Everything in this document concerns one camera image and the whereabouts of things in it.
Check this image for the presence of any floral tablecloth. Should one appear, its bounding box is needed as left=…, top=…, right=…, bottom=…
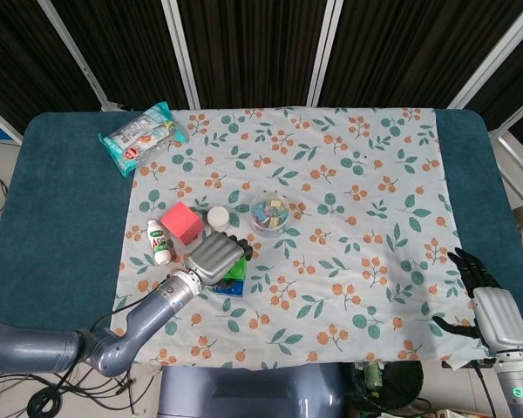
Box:
left=111, top=106, right=485, bottom=371

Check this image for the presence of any black waste bin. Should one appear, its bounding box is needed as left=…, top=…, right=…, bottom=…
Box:
left=352, top=360, right=425, bottom=410

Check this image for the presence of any small white drink bottle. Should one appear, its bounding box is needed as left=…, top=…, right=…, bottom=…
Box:
left=146, top=219, right=173, bottom=266

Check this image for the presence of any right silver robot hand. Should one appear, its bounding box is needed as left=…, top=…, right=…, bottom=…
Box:
left=431, top=246, right=523, bottom=350

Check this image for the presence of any teal table mat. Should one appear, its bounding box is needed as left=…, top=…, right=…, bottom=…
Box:
left=0, top=109, right=523, bottom=367

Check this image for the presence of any white capped jar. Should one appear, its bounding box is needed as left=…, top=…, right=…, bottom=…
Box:
left=207, top=206, right=230, bottom=233

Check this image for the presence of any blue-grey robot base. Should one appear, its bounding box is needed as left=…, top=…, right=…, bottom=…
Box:
left=157, top=364, right=346, bottom=418

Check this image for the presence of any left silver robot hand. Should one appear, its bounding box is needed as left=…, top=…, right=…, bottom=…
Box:
left=186, top=232, right=254, bottom=294

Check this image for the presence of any red cube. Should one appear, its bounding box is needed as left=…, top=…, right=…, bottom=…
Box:
left=160, top=201, right=205, bottom=246

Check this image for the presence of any blue plastic block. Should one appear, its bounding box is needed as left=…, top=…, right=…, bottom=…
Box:
left=213, top=279, right=247, bottom=298

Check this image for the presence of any clear tub of coloured clips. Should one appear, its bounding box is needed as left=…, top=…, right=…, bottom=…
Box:
left=249, top=192, right=289, bottom=237

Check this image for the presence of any green plastic block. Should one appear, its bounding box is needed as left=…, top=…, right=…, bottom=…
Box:
left=222, top=256, right=248, bottom=282

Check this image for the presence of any teal snack bag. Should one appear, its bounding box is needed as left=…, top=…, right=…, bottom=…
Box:
left=98, top=102, right=189, bottom=179

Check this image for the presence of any black cable bundle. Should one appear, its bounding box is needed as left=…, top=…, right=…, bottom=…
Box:
left=25, top=356, right=136, bottom=418

